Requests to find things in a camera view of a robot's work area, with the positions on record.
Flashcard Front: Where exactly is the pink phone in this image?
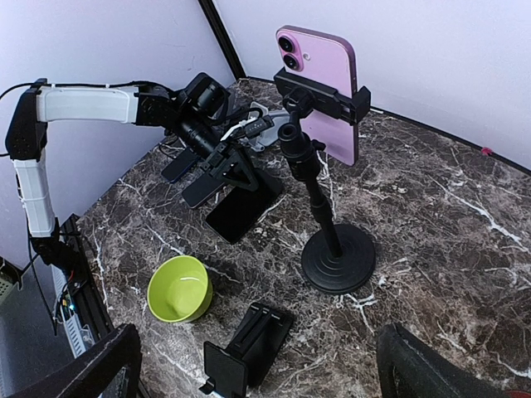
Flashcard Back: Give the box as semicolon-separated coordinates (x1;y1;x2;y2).
274;26;358;166

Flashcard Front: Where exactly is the red bowl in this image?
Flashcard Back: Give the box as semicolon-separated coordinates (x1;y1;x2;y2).
504;390;531;398

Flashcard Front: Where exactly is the left black corner post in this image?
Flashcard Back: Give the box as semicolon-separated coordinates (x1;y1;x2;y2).
198;0;247;80

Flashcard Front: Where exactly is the black folding phone stand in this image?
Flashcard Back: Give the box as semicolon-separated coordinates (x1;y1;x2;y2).
199;303;294;397

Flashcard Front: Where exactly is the black tall phone stand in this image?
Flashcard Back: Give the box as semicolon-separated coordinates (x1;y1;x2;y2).
278;87;376;295

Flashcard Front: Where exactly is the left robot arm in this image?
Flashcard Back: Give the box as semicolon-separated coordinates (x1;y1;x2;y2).
5;73;259;274

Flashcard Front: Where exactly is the large black phone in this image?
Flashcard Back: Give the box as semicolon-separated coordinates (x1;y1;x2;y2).
206;169;283;245

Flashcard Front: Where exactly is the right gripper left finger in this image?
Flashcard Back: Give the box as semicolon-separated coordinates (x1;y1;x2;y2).
13;323;142;397

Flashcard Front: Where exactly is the purple edged phone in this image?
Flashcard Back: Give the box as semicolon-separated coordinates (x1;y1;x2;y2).
182;173;226;209

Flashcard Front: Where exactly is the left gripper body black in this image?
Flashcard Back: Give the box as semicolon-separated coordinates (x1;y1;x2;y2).
201;141;249;178

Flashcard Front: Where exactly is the green bowl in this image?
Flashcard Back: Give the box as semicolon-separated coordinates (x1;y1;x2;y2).
147;255;213;323

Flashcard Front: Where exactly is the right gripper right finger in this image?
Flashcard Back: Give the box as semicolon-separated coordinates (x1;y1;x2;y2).
377;323;508;397

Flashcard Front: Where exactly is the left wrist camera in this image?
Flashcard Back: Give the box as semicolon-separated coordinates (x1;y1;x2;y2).
221;115;274;142

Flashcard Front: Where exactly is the small red object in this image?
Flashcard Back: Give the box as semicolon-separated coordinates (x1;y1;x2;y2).
481;147;494;156

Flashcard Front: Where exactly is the dark blue phone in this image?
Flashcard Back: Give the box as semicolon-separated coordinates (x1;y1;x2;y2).
161;148;200;183

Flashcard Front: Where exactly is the white folding phone stand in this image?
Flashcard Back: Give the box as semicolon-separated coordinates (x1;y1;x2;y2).
239;101;290;153

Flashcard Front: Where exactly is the black front rail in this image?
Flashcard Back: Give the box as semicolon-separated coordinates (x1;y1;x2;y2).
61;214;114;358

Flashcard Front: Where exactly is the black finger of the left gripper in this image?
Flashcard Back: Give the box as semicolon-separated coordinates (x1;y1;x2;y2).
217;149;258;192

